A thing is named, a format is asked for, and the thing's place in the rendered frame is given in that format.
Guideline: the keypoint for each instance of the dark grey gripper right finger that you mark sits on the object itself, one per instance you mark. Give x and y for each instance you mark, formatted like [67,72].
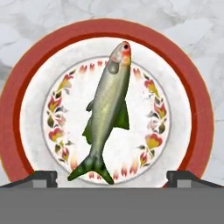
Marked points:
[180,176]

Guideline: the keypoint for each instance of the red rimmed floral plate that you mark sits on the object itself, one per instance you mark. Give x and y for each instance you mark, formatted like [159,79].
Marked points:
[180,87]

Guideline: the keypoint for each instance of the silver green fish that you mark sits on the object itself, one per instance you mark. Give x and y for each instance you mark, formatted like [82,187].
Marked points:
[108,110]

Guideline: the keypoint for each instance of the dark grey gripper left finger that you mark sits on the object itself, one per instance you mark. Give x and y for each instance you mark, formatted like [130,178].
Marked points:
[43,176]

